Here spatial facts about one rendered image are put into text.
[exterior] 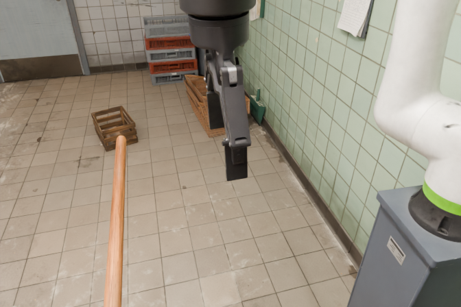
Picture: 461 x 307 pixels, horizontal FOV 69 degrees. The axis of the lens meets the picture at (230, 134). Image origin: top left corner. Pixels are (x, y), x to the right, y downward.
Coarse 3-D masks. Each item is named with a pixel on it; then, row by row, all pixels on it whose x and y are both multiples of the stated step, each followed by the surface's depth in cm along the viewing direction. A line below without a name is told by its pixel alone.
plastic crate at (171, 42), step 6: (144, 36) 400; (174, 36) 399; (180, 36) 400; (186, 36) 402; (150, 42) 423; (156, 42) 399; (162, 42) 400; (168, 42) 402; (174, 42) 403; (180, 42) 423; (186, 42) 424; (150, 48) 401; (156, 48) 402; (162, 48) 403; (168, 48) 405; (174, 48) 407; (180, 48) 409
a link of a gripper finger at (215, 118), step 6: (210, 96) 54; (216, 96) 55; (210, 102) 55; (216, 102) 55; (210, 108) 56; (216, 108) 56; (210, 114) 56; (216, 114) 57; (210, 120) 57; (216, 120) 57; (222, 120) 57; (210, 126) 58; (216, 126) 58; (222, 126) 58
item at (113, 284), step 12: (120, 144) 99; (120, 156) 94; (120, 168) 90; (120, 180) 85; (120, 192) 82; (120, 204) 78; (120, 216) 75; (120, 228) 72; (108, 240) 70; (120, 240) 69; (108, 252) 67; (120, 252) 67; (108, 264) 64; (120, 264) 65; (108, 276) 62; (120, 276) 63; (108, 288) 60; (120, 288) 61; (108, 300) 58; (120, 300) 59
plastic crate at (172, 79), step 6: (174, 72) 423; (180, 72) 425; (186, 72) 427; (192, 72) 429; (156, 78) 442; (162, 78) 422; (168, 78) 442; (174, 78) 427; (180, 78) 429; (156, 84) 424; (162, 84) 427
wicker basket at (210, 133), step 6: (186, 90) 348; (192, 102) 328; (192, 108) 361; (198, 114) 326; (204, 114) 307; (204, 120) 310; (204, 126) 314; (210, 132) 319; (216, 132) 322; (222, 132) 325
